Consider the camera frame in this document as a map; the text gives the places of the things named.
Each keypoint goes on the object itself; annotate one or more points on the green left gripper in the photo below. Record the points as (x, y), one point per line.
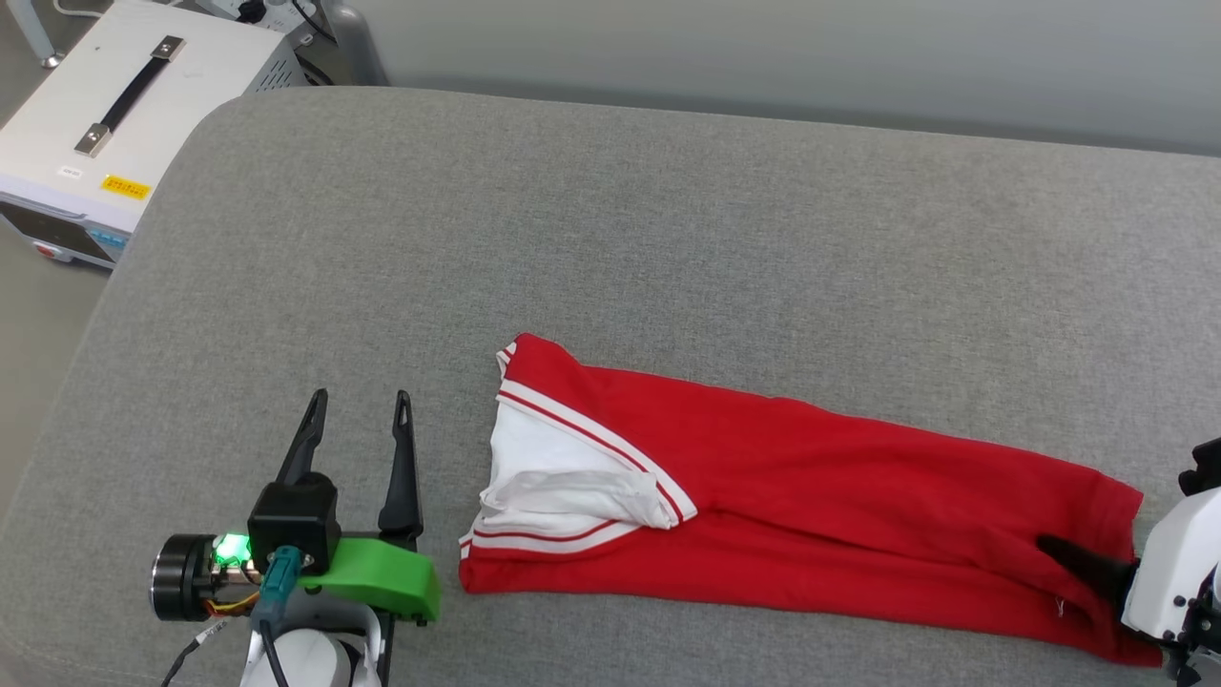
(382, 572)

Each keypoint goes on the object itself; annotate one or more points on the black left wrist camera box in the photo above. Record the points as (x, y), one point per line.
(296, 520)

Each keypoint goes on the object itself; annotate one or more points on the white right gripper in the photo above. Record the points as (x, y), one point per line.
(1178, 563)

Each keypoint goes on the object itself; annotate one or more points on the white partition screen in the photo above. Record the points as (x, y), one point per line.
(763, 57)

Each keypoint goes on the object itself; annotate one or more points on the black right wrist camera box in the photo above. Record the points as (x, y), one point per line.
(1204, 468)

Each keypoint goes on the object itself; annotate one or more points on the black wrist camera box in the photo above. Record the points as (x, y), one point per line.
(1204, 468)
(296, 520)

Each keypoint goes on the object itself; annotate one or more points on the white power strip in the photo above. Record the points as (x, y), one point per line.
(267, 11)

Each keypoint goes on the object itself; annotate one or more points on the grey metal table leg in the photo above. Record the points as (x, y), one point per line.
(36, 33)

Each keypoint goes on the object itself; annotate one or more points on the red and white garment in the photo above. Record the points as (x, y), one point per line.
(811, 496)

